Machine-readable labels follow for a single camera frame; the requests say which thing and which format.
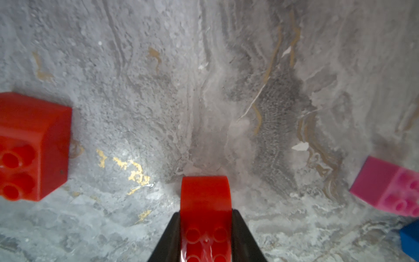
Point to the pink lego brick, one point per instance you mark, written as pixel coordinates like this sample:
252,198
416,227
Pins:
388,187

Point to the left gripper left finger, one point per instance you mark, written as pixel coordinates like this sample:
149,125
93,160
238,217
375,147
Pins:
168,248

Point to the red lego brick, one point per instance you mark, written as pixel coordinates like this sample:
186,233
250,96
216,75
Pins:
35,142

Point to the small red curved brick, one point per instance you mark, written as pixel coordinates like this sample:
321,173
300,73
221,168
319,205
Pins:
205,219

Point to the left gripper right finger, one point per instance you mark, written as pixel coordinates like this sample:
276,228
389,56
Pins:
243,246

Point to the blue lego brick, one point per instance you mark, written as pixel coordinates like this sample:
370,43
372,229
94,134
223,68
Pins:
409,237

